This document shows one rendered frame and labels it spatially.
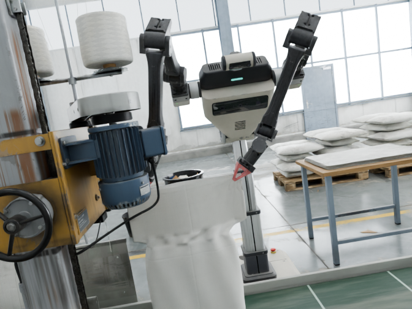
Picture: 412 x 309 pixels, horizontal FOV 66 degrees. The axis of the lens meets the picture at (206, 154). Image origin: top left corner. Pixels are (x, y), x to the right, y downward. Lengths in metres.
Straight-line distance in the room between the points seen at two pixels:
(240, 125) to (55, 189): 1.13
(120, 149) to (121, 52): 0.33
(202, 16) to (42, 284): 9.06
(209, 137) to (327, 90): 3.67
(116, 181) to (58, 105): 9.09
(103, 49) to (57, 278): 0.68
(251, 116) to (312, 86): 8.21
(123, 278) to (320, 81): 8.86
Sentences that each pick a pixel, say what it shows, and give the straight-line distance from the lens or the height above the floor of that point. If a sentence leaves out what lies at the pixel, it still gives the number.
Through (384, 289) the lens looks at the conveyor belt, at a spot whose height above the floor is 0.38.
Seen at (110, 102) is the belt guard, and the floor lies 1.39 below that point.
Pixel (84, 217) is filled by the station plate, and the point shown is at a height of 1.07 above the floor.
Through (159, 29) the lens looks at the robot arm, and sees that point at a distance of 1.20.
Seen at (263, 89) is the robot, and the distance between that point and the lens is 1.69.
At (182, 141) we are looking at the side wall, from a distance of 9.34.
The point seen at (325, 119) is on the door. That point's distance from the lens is 10.07.
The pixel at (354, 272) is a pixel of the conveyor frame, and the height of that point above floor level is 0.39.
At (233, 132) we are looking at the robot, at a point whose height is 1.18.
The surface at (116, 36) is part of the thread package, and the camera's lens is 1.11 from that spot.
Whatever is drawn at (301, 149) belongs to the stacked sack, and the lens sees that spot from 4.70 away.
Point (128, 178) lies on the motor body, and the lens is 0.95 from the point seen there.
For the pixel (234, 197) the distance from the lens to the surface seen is 1.38.
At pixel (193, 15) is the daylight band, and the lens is 9.70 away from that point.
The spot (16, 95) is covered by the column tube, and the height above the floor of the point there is 1.44.
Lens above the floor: 1.33
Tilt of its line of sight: 8 degrees down
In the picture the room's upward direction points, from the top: 9 degrees counter-clockwise
